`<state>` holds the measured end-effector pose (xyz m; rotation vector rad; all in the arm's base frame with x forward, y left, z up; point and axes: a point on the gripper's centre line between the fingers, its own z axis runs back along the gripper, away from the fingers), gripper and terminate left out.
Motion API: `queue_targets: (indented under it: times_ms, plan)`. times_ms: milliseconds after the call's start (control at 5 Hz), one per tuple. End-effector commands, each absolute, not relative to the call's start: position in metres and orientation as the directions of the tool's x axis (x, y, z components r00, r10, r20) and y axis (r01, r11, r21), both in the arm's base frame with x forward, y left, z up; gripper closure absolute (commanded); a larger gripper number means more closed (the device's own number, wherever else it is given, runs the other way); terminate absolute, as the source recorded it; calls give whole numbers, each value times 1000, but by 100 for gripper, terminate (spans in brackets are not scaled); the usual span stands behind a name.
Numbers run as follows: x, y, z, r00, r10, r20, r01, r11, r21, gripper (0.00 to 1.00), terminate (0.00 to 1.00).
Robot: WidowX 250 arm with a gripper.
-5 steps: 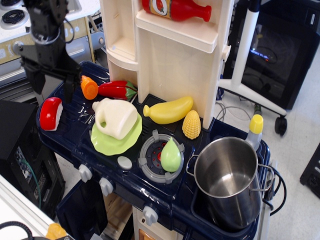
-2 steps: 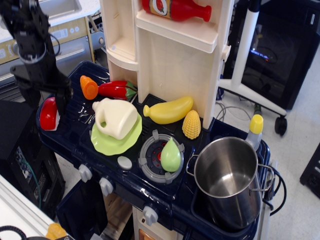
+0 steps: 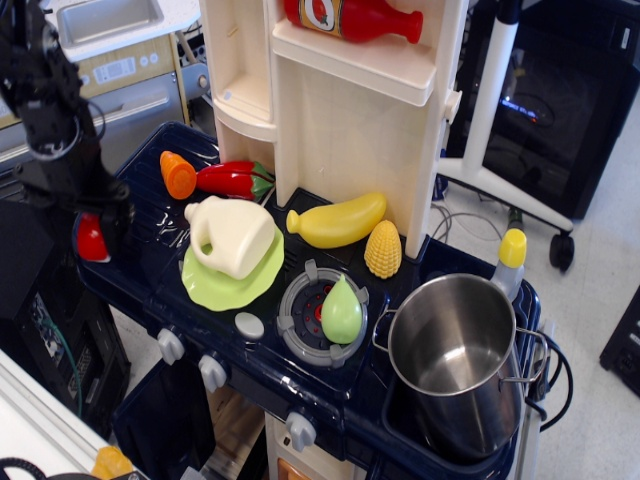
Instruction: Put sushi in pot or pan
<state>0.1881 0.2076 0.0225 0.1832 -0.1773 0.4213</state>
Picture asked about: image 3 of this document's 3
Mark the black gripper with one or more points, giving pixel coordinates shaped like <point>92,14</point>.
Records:
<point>78,181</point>

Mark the red and white toy sushi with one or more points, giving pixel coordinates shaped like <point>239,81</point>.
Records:
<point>90,242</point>

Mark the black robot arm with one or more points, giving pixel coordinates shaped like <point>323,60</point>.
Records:
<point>42,89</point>

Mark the stainless steel pot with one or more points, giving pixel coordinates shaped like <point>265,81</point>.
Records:
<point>452,345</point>

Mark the orange toy carrot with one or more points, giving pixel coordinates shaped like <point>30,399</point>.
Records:
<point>178,174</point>

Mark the light green toy plate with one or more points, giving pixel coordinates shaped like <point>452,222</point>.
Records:
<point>218,292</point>

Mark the black computer case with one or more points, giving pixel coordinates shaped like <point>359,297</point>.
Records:
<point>52,326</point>

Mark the cream toy milk jug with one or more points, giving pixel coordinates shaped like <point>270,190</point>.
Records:
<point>230,236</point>

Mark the red toy chili pepper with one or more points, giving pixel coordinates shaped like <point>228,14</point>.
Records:
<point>247,180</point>

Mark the grey toy knob left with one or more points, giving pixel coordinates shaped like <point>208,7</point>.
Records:
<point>170,346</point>

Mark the grey toy knob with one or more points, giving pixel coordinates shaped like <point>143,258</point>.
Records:
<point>301,431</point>
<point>170,346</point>
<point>214,375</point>

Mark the grey round toy button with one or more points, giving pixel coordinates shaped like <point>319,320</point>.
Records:
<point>249,326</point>

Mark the grey toy knob middle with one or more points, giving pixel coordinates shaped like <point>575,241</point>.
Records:
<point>214,375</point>

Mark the navy blue toy kitchen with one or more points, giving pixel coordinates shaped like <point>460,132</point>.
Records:
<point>361,411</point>

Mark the grey toy stove burner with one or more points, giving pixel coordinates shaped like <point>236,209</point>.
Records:
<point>298,321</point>

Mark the yellow toy banana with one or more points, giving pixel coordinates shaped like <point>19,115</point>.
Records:
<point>339,224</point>

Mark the cream toy kitchen shelf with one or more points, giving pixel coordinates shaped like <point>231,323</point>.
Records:
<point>335,118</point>

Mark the yellow object bottom left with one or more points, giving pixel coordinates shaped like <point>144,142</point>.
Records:
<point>111,463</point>

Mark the light green toy pear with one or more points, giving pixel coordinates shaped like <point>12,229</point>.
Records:
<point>341,314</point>

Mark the yellow toy corn cob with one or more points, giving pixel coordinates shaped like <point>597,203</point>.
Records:
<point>383,251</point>

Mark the grey toy knob right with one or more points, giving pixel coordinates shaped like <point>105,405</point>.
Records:
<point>301,431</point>

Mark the red toy ketchup bottle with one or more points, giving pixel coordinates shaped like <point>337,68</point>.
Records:
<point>355,21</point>

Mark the yellow capped clear bottle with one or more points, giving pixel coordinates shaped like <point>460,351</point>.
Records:
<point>509,270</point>

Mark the black monitor screen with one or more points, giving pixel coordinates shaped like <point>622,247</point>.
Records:
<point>571,80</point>

